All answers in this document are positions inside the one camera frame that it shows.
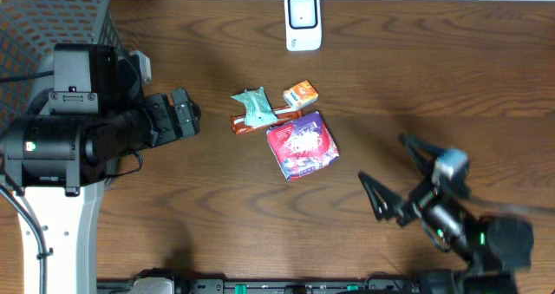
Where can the teal snack wrapper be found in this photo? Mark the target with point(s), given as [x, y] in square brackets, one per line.
[258, 109]

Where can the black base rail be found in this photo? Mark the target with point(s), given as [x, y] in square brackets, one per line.
[303, 286]

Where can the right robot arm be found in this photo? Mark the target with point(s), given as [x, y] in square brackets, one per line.
[493, 247]

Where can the grey plastic mesh basket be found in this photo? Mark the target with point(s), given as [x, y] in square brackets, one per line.
[30, 30]

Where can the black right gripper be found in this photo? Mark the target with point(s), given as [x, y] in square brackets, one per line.
[416, 201]

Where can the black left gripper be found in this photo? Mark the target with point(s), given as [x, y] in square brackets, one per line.
[172, 118]

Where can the red purple snack packet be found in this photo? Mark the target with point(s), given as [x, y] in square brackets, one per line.
[302, 146]

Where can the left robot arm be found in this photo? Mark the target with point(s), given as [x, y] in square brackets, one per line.
[57, 159]

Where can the white barcode scanner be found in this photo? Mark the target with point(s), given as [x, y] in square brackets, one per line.
[303, 25]

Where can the brown orange snack bar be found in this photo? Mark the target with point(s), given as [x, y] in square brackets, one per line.
[284, 114]

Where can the small orange box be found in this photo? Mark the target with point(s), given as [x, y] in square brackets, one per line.
[301, 95]

